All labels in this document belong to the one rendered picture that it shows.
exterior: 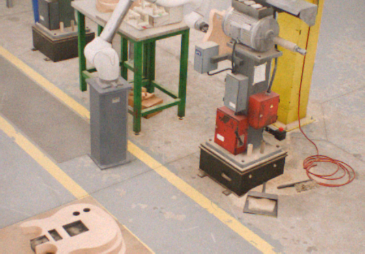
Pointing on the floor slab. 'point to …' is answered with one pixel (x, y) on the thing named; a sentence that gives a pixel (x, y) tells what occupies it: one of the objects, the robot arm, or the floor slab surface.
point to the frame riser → (206, 161)
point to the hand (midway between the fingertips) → (219, 35)
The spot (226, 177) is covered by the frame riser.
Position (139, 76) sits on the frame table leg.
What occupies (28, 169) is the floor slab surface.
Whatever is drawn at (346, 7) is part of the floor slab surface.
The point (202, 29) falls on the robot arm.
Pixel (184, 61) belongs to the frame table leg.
